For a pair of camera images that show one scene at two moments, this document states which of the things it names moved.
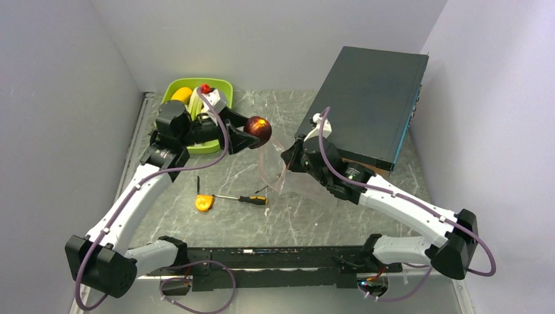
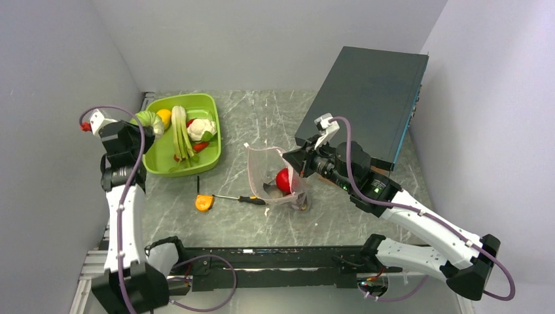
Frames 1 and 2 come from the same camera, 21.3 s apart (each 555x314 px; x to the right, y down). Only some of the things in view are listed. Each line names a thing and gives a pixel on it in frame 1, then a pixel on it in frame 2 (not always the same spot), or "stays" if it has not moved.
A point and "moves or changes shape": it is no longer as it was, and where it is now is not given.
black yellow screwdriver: (260, 200) stays
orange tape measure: (204, 203) stays
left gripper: (238, 140) → (133, 129)
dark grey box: (372, 95) stays
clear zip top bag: (273, 163) moves or changes shape
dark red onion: (259, 127) → (273, 191)
